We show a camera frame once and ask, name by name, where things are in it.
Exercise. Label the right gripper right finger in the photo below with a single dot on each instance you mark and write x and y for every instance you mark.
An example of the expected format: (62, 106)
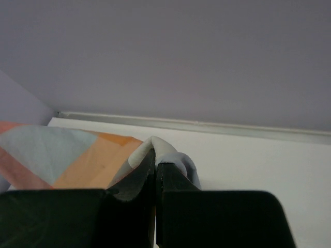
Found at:
(189, 217)

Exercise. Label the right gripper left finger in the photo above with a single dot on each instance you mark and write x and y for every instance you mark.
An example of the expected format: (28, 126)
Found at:
(122, 215)

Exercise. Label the orange grey checked cloth napkin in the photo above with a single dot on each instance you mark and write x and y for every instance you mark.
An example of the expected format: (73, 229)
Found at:
(39, 157)

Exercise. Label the aluminium table edge rail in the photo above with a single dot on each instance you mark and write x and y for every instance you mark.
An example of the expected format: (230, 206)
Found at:
(296, 135)

